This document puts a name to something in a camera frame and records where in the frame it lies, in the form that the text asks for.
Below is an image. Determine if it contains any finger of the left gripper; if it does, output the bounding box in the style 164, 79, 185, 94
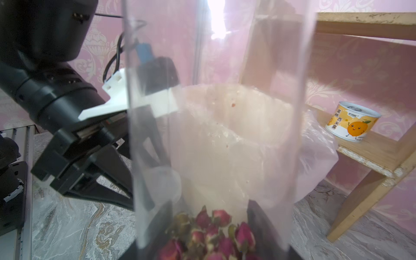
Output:
58, 145, 134, 211

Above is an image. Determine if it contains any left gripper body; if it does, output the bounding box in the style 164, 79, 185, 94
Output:
31, 111, 133, 195

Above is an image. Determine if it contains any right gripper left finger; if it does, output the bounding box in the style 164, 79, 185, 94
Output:
119, 201, 173, 260

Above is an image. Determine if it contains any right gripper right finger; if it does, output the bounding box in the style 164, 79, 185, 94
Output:
247, 200, 302, 260

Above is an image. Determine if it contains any clear jar lid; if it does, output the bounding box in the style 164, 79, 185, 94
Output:
144, 166, 182, 206

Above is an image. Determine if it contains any clear jar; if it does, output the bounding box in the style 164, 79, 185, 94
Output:
123, 1, 316, 260

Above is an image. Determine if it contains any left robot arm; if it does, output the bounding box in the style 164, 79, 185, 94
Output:
1, 1, 154, 210

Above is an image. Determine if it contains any beige trash bin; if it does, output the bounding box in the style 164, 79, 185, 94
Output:
168, 83, 300, 225

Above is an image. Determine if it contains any yellow can on shelf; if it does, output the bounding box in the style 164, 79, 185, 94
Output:
325, 101, 381, 143

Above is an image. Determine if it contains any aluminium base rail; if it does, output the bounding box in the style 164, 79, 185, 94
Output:
1, 125, 36, 260

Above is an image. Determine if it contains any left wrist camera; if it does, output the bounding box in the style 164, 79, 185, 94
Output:
79, 43, 180, 121

